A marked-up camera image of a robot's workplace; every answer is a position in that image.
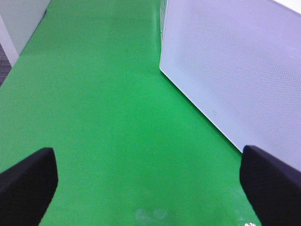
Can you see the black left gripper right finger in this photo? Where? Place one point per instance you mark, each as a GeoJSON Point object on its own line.
{"type": "Point", "coordinates": [272, 187]}

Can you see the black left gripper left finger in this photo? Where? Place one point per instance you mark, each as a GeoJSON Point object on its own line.
{"type": "Point", "coordinates": [27, 189]}

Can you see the white microwave door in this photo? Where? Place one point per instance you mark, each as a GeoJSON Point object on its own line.
{"type": "Point", "coordinates": [239, 63]}

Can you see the white microwave oven body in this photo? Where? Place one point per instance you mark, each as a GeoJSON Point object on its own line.
{"type": "Point", "coordinates": [162, 17]}

